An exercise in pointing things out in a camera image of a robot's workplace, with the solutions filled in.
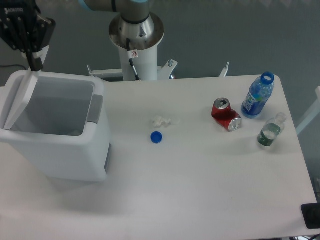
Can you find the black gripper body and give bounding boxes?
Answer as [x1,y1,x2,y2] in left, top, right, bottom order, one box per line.
[0,0,41,52]

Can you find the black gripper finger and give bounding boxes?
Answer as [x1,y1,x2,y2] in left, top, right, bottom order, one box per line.
[31,14,56,59]
[21,23,44,72]

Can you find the white trash can lid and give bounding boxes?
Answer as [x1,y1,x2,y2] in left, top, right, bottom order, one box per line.
[3,69,41,130]

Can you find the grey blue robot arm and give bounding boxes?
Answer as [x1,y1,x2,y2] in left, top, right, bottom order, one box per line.
[0,0,150,72]

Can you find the white trash can body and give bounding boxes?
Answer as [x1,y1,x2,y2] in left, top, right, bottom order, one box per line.
[0,70,111,182]

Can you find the blue bottle cap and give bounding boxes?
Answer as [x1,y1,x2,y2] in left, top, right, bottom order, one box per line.
[150,131,163,144]

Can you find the crushed red soda can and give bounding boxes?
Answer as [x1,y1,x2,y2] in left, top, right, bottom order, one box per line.
[211,97,242,132]

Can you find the crumpled white tissue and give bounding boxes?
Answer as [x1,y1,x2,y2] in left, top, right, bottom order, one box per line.
[151,115,180,128]

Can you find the blue label plastic bottle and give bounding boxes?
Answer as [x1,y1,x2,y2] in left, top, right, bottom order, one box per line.
[241,71,275,119]

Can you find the green label clear bottle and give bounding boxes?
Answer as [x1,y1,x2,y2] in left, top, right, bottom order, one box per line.
[257,112,287,147]

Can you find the black device at corner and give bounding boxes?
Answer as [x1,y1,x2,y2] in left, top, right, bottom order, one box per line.
[301,203,320,230]

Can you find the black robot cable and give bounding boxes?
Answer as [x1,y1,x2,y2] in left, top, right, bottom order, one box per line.
[125,38,142,82]

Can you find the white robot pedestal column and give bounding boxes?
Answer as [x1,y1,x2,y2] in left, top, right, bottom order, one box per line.
[109,12,165,82]

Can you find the white frame at right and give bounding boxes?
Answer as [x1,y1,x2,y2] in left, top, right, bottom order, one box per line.
[295,86,320,135]

